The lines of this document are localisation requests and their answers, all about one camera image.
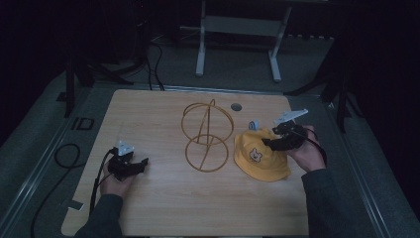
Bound black floor cable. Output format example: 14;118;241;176
30;143;82;238

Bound person's right hand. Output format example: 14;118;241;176
285;124;327;174

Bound grey tape piece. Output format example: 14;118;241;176
66;199;85;211

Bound black tripod stand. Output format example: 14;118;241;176
282;59;365;135
62;39;151;119

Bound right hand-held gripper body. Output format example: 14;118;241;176
270;108;309;152

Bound golden wire hat stand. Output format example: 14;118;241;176
180;98;235;174

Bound white metal stand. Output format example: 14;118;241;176
179;0;294;83

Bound black hanging cables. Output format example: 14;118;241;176
144;36;166;92

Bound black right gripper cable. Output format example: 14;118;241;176
290;126;329;167

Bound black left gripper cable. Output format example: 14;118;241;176
88;148;117;217

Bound yellow bucket hat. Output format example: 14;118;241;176
233;127;292;183

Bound person's left hand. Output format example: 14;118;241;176
98;161;137;200

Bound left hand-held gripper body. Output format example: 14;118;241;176
107;140;144;181

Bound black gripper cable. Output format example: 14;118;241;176
290;126;329;167
88;148;117;217

